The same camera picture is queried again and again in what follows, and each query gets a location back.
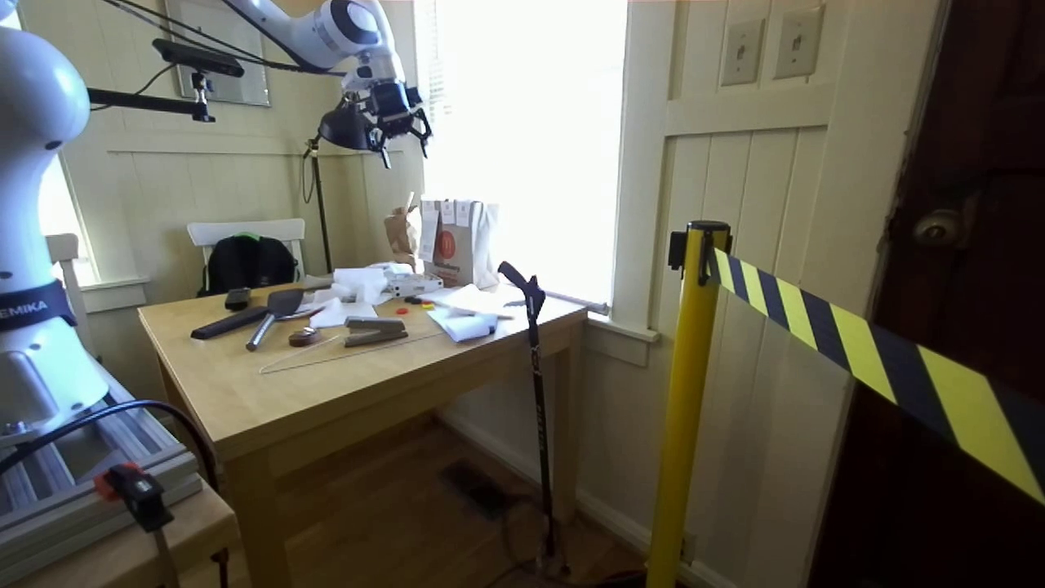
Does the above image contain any black desk lamp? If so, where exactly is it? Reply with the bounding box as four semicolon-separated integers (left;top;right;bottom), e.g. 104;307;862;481
299;101;379;277

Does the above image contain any black camera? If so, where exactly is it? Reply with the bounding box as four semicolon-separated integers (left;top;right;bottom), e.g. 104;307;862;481
147;35;249;79

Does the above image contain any brown paper bag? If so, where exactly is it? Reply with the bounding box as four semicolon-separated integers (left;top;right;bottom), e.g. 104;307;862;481
382;205;427;265

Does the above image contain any orange black clamp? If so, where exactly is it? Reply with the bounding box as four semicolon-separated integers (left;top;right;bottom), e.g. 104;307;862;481
94;462;177;534

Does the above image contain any beige light switch plate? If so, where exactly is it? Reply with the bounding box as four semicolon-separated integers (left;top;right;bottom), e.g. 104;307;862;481
717;12;768;90
773;7;826;82

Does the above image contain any yellow black barrier tape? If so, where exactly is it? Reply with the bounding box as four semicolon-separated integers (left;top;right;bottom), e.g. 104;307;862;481
706;245;1045;509

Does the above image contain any light wooden table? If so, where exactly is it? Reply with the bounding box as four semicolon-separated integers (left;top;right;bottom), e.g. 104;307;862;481
134;271;593;588

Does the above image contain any dark brown door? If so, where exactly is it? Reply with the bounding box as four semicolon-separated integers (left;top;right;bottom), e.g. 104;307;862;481
809;0;1045;588

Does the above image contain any round metal door knob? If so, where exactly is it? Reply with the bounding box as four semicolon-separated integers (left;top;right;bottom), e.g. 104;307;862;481
912;205;965;254

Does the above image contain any thick black looped cable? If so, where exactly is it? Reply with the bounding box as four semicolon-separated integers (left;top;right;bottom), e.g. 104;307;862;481
0;396;221;492

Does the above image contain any white wooden chair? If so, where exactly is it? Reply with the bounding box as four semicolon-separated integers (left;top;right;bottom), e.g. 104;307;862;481
187;216;311;297

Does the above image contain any white booklet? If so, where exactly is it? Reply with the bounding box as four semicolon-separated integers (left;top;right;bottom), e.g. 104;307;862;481
426;302;515;348

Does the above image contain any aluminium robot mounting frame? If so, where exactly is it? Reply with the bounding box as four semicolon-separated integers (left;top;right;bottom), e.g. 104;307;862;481
0;401;208;569

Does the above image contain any black floor cable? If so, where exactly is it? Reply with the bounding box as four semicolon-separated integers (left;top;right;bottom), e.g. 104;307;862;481
482;492;569;588

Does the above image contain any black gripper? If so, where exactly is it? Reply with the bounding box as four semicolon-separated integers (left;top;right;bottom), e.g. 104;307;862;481
329;79;439;172

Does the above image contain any long black remote control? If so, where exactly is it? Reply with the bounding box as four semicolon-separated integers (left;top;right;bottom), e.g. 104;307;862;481
189;307;272;344

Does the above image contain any white wooden furniture piece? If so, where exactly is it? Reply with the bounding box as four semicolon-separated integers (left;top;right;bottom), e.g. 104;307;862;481
41;227;154;319

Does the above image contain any crumpled white paper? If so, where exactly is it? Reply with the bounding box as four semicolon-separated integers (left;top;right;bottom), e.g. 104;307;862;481
323;257;421;307

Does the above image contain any grey wall panel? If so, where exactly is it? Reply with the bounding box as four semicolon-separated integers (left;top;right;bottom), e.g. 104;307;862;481
161;0;273;110

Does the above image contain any long black stick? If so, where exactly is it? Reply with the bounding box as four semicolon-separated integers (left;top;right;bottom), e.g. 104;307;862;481
494;257;570;581

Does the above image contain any bright window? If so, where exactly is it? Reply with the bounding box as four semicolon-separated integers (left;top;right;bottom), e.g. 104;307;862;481
410;0;633;314

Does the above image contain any grey stapler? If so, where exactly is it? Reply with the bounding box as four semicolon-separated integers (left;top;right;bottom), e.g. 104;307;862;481
338;317;410;351

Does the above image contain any flat white paper sheet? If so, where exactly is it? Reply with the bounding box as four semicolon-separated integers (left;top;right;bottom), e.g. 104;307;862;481
308;302;379;333

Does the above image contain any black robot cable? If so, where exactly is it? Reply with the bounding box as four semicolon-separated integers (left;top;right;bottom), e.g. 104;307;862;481
102;0;352;79

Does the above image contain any yellow stanchion post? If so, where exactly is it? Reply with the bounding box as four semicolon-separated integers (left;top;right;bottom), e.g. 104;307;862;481
643;218;734;588

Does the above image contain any black spatula with silver handle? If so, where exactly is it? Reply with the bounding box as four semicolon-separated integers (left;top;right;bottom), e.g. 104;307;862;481
246;287;308;351

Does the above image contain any black backpack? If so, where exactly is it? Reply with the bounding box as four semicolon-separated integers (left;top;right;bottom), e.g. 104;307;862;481
200;231;304;299

